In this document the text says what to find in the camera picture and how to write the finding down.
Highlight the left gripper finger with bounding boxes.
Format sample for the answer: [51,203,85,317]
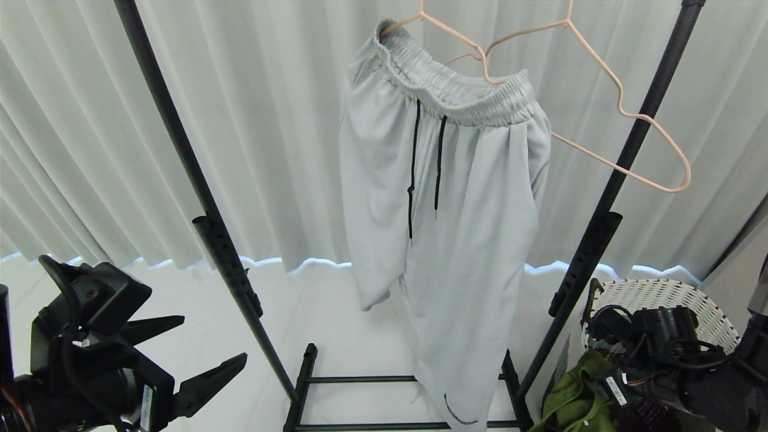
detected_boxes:
[173,353,248,419]
[120,315,185,347]

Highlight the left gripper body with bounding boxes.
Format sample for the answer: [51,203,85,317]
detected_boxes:
[12,345,176,432]

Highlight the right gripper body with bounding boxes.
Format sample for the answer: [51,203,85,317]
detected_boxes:
[591,365,697,432]

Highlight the green garment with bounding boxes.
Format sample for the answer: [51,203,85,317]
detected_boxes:
[528,348,616,432]

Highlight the pale grey shorts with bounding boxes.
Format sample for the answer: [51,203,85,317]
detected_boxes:
[339,18,551,432]

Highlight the pink clothes hanger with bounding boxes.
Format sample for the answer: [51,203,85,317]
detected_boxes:
[444,0,692,194]
[380,0,511,85]

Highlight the black clothes rack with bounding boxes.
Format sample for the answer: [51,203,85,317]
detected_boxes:
[114,0,706,432]

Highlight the white laundry basket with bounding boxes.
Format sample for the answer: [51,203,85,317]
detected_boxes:
[579,278,742,361]

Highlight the white curtain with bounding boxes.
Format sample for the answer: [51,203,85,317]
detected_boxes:
[0,0,768,283]

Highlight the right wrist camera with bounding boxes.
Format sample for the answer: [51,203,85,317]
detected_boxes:
[633,306,700,361]

